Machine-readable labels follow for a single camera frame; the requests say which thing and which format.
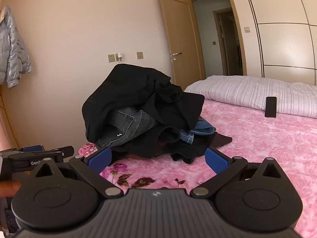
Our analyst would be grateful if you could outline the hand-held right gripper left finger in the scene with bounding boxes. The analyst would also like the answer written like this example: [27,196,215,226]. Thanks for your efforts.
[32,147,124,199]

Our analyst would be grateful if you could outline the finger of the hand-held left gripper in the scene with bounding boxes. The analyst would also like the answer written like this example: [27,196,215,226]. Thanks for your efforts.
[45,146,75,158]
[10,144,44,154]

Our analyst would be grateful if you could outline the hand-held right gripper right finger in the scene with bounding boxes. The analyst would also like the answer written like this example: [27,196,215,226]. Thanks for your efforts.
[190,147,285,199]

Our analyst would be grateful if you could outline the black garment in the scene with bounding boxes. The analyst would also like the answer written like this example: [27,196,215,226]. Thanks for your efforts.
[82,64,205,143]

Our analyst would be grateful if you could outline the person's left hand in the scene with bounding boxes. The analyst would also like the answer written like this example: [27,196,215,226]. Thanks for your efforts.
[0,180,22,198]

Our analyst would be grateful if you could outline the dark brown cloth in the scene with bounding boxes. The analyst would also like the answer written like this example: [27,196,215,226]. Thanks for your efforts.
[207,132,233,147]

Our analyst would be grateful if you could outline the blue jeans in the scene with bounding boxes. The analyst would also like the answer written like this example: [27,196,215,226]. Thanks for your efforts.
[179,116,216,145]

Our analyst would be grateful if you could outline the grey jeans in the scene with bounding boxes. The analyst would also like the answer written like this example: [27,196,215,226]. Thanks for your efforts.
[95,106,159,149]

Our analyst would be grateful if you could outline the pink floral blanket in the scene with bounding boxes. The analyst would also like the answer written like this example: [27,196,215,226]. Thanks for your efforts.
[79,99,317,238]

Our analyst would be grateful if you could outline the black cloth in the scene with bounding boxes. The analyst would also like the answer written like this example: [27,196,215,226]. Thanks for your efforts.
[113,125,211,164]

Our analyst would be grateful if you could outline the pale lilac striped quilt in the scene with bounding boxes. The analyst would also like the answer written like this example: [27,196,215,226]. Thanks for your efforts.
[184,75,317,119]

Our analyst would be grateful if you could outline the black phone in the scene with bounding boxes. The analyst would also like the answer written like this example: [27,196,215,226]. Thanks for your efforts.
[264,97,277,118]

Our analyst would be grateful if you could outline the silver puffer jacket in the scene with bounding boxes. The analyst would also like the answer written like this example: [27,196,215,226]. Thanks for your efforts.
[0,5,32,89]

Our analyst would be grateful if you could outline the dark hallway door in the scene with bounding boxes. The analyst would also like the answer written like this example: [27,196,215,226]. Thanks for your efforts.
[214,7,244,76]

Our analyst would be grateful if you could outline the beige wooden door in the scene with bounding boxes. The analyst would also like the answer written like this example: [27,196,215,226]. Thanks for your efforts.
[158,0,206,90]

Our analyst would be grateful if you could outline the cream wardrobe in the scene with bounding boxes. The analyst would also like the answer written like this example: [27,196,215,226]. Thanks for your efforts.
[241,0,317,86]

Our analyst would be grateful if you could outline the wooden door frame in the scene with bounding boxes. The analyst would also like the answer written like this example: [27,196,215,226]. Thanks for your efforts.
[189,0,248,81]

